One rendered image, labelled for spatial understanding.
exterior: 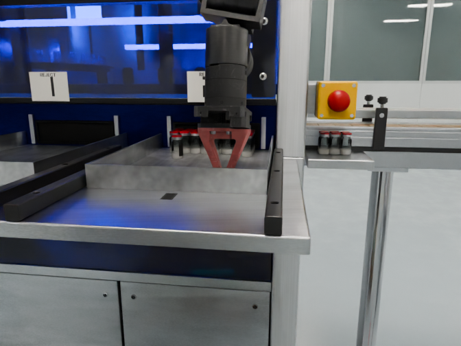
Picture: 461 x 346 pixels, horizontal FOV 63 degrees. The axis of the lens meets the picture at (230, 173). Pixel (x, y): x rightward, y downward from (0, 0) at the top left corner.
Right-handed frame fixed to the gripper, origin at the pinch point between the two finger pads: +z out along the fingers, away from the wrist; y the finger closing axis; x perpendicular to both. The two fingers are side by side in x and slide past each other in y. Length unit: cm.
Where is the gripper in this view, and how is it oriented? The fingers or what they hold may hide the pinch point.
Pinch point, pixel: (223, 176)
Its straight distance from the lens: 52.3
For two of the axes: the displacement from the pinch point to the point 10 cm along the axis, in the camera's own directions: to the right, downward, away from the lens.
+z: -0.2, 10.0, 0.9
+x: -9.9, -0.4, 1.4
